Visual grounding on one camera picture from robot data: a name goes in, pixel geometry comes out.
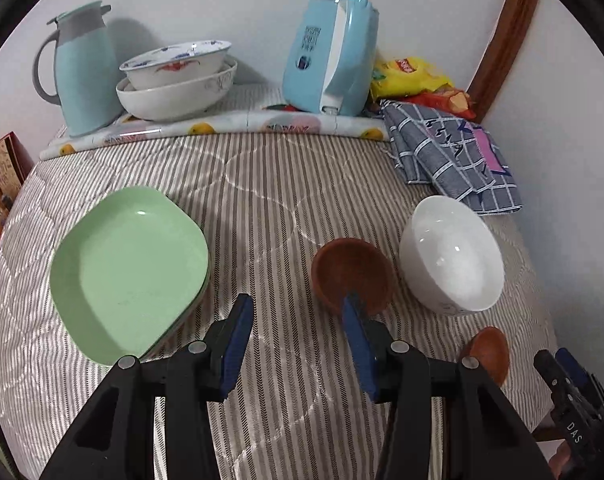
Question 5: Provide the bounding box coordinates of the brown small bowl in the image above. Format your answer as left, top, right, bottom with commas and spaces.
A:
311, 237, 393, 316
460, 326, 510, 387

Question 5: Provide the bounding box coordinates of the white ceramic bowl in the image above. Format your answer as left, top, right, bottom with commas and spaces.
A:
398, 196, 505, 315

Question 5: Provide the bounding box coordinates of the green plastic plate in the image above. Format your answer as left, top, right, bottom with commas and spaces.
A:
49, 186, 211, 366

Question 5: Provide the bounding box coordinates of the person's hand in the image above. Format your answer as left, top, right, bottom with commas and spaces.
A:
548, 442, 571, 479

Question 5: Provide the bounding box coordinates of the striped quilted table cover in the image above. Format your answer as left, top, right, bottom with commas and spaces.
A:
0, 81, 562, 480

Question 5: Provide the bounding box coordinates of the grey checkered cloth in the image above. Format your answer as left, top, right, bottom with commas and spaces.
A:
381, 100, 522, 216

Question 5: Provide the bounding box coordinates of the fruit print rolled mat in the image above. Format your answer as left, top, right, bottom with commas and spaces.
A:
40, 110, 389, 162

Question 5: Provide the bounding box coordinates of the large white porcelain bowl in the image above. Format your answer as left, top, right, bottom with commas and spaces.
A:
116, 56, 238, 122

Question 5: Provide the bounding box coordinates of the red snack bag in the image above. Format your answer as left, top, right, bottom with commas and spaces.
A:
406, 88, 477, 120

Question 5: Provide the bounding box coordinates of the yellow chips bag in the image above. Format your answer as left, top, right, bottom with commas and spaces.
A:
369, 56, 454, 101

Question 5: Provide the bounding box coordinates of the light blue electric kettle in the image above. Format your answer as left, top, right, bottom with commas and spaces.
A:
282, 0, 379, 117

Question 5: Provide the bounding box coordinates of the blue patterned porcelain bowl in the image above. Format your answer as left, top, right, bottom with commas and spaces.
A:
120, 39, 232, 90

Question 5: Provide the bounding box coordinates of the patterned gift box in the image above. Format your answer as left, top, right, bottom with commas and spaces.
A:
0, 132, 34, 200

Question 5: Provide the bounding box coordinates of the light blue thermos jug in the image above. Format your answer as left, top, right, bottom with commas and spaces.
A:
32, 1, 122, 138

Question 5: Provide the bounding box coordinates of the brown wooden door frame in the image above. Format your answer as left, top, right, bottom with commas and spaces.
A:
467, 0, 538, 122

